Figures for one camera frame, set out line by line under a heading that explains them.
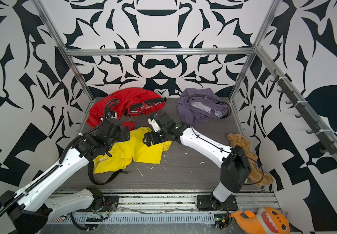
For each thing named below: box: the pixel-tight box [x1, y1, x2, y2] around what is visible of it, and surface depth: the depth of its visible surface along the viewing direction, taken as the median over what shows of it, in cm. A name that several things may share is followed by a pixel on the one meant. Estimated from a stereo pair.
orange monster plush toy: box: [229, 206, 291, 234], surface depth 65 cm
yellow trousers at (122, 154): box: [93, 126, 172, 174], surface depth 85 cm
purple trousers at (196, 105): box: [176, 87, 229, 129], surface depth 110 cm
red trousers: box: [85, 87, 166, 131], surface depth 106 cm
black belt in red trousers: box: [124, 97, 168, 117], surface depth 103 cm
